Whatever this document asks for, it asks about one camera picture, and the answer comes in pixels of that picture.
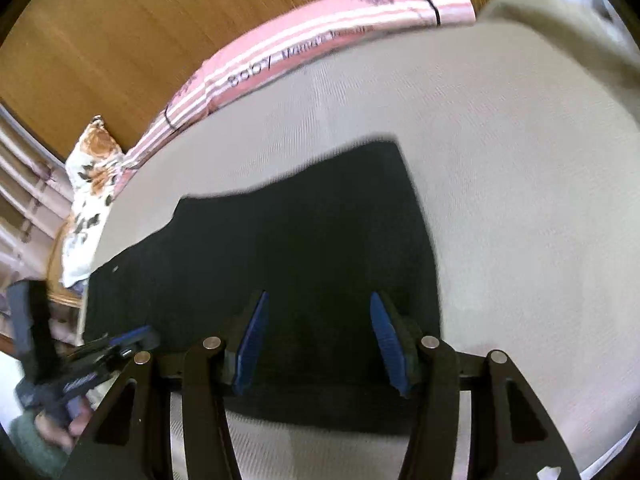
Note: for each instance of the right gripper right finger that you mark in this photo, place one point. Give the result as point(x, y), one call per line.
point(512, 434)

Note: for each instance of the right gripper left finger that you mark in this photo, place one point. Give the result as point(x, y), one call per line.
point(128, 436)

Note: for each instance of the black denim pants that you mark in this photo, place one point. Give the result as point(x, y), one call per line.
point(319, 244)

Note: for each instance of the green left sleeve forearm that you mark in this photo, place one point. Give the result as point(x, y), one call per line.
point(41, 443)

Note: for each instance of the left hand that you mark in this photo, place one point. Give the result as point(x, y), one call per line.
point(65, 427)

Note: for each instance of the floral pillow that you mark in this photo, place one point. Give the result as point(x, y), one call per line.
point(93, 169)

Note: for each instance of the beige bed mattress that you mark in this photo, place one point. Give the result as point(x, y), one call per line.
point(527, 169)

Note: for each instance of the wooden headboard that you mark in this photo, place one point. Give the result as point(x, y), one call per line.
point(65, 61)

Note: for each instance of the beige blanket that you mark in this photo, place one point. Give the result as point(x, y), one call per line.
point(602, 49)

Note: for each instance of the pink striped long pillow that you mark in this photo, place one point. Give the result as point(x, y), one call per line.
point(270, 50)

